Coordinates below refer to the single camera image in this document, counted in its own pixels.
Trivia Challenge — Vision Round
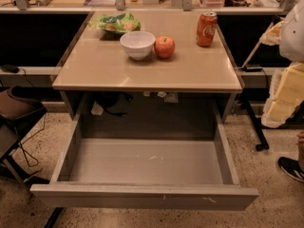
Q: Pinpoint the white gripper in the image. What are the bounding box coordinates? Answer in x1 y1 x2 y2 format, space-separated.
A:
259 0 304 128

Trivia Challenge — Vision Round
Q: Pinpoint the red apple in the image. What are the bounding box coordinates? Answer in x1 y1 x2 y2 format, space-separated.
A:
154 36 175 59

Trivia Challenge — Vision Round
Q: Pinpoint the open grey metal drawer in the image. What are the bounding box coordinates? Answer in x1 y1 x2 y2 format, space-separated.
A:
31 106 258 210

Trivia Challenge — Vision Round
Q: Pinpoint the black device on shelf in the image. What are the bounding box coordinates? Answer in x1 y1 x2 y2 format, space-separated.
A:
244 65 263 72

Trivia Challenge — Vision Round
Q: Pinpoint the white pole stick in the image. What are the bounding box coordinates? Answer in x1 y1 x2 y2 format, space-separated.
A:
239 22 274 71

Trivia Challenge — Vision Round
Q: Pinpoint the tan trouser leg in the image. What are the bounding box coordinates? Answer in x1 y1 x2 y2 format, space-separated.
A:
297 132 304 172

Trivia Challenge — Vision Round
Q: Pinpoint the black table leg with caster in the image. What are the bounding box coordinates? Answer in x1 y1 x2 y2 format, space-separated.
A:
242 100 269 151

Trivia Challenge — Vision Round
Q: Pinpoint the orange soda can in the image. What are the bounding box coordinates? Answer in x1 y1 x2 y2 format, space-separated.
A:
197 11 218 47

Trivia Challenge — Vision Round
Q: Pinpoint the black white sneaker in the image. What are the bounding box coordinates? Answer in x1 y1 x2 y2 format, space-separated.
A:
277 157 304 182

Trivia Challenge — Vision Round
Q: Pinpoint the white ceramic bowl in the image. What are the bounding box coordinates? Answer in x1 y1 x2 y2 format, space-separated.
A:
120 30 155 60

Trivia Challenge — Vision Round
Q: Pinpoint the green chip bag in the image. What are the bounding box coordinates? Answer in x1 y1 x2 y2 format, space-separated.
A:
88 12 141 34

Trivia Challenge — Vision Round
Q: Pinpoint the beige top cabinet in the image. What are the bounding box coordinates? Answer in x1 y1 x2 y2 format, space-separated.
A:
50 9 245 122

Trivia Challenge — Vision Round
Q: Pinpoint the black power adapter left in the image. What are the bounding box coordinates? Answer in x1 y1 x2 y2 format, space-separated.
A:
1 65 19 73

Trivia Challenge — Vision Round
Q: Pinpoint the dark office chair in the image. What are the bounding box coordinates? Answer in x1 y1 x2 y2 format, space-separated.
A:
0 86 49 186

